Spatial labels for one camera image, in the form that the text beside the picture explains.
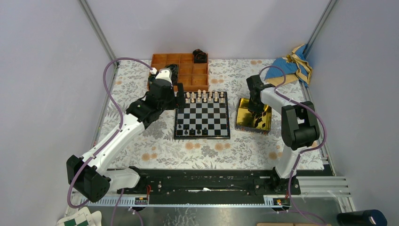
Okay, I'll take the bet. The gold tin of black pieces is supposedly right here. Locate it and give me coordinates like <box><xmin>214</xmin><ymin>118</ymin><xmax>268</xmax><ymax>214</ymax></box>
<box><xmin>235</xmin><ymin>98</ymin><xmax>272</xmax><ymax>135</ymax></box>

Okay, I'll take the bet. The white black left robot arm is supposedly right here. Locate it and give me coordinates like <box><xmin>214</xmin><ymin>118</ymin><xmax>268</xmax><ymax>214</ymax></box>
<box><xmin>66</xmin><ymin>79</ymin><xmax>185</xmax><ymax>202</ymax></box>

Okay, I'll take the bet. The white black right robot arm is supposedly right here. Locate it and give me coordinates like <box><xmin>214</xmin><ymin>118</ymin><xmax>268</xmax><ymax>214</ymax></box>
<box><xmin>246</xmin><ymin>75</ymin><xmax>320</xmax><ymax>194</ymax></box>

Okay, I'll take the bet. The black silver chess board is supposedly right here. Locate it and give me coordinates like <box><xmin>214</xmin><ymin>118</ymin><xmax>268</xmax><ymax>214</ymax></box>
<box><xmin>173</xmin><ymin>90</ymin><xmax>231</xmax><ymax>140</ymax></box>

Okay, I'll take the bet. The orange compartment tray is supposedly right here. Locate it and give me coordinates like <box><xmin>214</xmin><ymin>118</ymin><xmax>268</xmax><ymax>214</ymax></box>
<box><xmin>151</xmin><ymin>53</ymin><xmax>209</xmax><ymax>92</ymax></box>

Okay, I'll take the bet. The black coil middle compartment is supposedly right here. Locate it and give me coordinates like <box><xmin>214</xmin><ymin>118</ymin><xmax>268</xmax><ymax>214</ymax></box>
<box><xmin>165</xmin><ymin>64</ymin><xmax>179</xmax><ymax>86</ymax></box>

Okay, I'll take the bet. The black coil compartment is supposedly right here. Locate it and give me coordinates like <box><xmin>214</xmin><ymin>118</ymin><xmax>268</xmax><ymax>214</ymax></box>
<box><xmin>165</xmin><ymin>64</ymin><xmax>179</xmax><ymax>86</ymax></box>
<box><xmin>192</xmin><ymin>49</ymin><xmax>208</xmax><ymax>64</ymax></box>

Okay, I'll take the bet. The black coil top compartment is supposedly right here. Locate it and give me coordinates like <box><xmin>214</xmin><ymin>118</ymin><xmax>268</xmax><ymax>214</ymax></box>
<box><xmin>192</xmin><ymin>49</ymin><xmax>208</xmax><ymax>64</ymax></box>

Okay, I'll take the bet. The floral table mat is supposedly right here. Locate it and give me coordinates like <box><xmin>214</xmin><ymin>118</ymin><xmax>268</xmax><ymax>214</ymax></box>
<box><xmin>98</xmin><ymin>59</ymin><xmax>324</xmax><ymax>170</ymax></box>

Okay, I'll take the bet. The blue yellow cloth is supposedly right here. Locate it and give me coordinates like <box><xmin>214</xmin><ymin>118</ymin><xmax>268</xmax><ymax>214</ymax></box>
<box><xmin>264</xmin><ymin>44</ymin><xmax>313</xmax><ymax>87</ymax></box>

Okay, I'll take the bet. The green white checkered paper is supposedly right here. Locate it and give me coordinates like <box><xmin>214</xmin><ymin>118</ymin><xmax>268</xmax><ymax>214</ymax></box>
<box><xmin>56</xmin><ymin>207</ymin><xmax>102</xmax><ymax>226</ymax></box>

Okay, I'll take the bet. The black cylinder bottom right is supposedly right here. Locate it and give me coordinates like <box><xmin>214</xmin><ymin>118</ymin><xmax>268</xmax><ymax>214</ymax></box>
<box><xmin>336</xmin><ymin>210</ymin><xmax>388</xmax><ymax>226</ymax></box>

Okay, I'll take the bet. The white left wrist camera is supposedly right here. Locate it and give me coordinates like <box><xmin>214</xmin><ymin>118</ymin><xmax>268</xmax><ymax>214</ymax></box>
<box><xmin>150</xmin><ymin>67</ymin><xmax>173</xmax><ymax>85</ymax></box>

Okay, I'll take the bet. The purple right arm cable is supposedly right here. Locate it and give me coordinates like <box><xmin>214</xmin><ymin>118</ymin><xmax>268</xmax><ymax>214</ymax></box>
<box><xmin>258</xmin><ymin>65</ymin><xmax>328</xmax><ymax>226</ymax></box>

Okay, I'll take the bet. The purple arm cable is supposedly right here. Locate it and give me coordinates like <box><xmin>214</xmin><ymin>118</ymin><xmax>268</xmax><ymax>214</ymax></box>
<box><xmin>258</xmin><ymin>65</ymin><xmax>328</xmax><ymax>226</ymax></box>
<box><xmin>67</xmin><ymin>58</ymin><xmax>158</xmax><ymax>209</ymax></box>

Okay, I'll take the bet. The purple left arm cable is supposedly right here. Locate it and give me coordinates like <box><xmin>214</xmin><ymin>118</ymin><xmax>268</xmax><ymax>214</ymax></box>
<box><xmin>67</xmin><ymin>58</ymin><xmax>158</xmax><ymax>209</ymax></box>

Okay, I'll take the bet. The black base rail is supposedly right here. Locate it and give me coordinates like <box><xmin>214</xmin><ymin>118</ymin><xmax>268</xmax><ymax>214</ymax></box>
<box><xmin>117</xmin><ymin>167</ymin><xmax>301</xmax><ymax>205</ymax></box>

